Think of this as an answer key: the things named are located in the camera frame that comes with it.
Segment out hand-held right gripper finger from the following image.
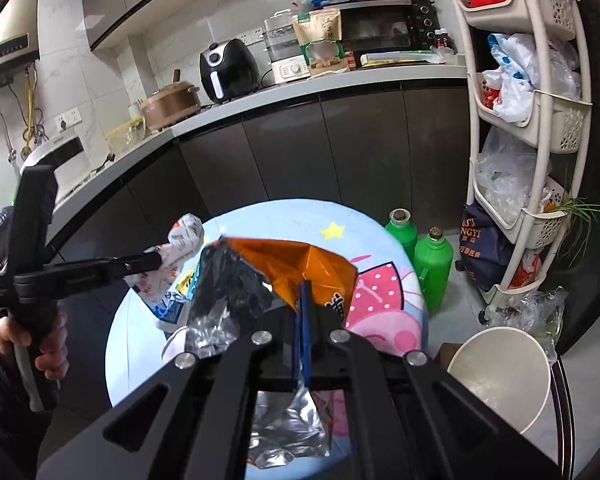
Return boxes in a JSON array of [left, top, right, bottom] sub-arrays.
[[303, 280, 563, 480], [37, 281, 307, 480]]

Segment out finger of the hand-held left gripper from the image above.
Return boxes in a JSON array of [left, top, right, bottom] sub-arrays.
[[54, 252, 164, 295]]

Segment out white printed wrapper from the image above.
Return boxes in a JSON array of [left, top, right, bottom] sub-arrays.
[[129, 213, 205, 307]]

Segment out orange foil snack bag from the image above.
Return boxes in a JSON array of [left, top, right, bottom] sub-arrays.
[[186, 236, 359, 468]]

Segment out white paper cup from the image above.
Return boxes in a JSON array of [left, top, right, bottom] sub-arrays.
[[161, 326, 192, 362]]

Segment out white trash bin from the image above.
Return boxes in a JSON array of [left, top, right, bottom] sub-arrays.
[[446, 326, 552, 436]]

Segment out person's left forearm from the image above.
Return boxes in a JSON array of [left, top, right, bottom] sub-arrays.
[[0, 310, 61, 480]]

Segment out person's left hand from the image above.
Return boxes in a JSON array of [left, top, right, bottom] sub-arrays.
[[0, 310, 70, 381]]

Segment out blue white snack packet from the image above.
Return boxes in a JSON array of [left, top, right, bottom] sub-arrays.
[[149, 269, 202, 332]]

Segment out white countertop appliance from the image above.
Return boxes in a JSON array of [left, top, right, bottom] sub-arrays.
[[19, 135, 92, 183]]

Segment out printed round tablecloth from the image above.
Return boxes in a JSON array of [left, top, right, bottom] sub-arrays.
[[105, 198, 429, 480]]

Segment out glass bowl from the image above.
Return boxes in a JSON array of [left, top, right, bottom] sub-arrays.
[[104, 117, 147, 156]]

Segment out green plastic bottle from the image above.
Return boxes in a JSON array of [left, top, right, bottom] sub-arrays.
[[384, 208, 420, 267], [413, 226, 455, 314]]

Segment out brown cardboard piece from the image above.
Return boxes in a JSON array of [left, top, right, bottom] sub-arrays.
[[436, 342, 464, 367]]

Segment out brown cooking pot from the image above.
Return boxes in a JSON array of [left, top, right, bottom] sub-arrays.
[[140, 71, 202, 132]]

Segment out dark kitchen base cabinet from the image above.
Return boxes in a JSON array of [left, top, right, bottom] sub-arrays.
[[42, 76, 475, 281]]

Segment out navy tote bag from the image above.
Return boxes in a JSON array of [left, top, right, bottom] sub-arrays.
[[460, 203, 517, 293]]

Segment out gold water heater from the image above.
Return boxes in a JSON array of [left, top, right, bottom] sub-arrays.
[[0, 0, 42, 87]]

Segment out crumpled clear plastic bag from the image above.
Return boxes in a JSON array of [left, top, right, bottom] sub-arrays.
[[494, 287, 567, 352]]

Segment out red plastic bag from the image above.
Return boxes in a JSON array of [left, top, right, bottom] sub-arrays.
[[509, 254, 542, 290]]

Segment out black air fryer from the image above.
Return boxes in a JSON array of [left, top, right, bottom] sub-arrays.
[[199, 39, 260, 104]]

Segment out clear plastic bags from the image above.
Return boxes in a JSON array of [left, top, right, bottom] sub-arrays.
[[475, 127, 557, 215]]

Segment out white food steamer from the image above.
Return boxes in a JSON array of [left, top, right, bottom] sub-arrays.
[[263, 10, 312, 85]]

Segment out green window packet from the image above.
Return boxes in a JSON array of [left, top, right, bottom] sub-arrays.
[[300, 40, 349, 72]]

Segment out green yellow long box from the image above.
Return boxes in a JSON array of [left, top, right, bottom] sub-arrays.
[[360, 51, 447, 68]]

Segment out green onion stalks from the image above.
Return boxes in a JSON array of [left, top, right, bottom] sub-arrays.
[[549, 194, 600, 257]]

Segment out beige tiered storage rack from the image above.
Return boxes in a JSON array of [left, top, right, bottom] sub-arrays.
[[448, 0, 594, 322]]

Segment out kraft paper pouch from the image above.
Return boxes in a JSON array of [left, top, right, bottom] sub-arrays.
[[292, 8, 342, 44]]

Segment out black toaster oven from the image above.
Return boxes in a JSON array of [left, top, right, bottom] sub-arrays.
[[336, 0, 442, 54]]

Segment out white blue plastic bags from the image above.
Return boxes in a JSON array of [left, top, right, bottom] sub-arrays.
[[481, 33, 582, 124]]

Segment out yellow gas hose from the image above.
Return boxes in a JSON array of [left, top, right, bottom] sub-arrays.
[[22, 66, 37, 157]]

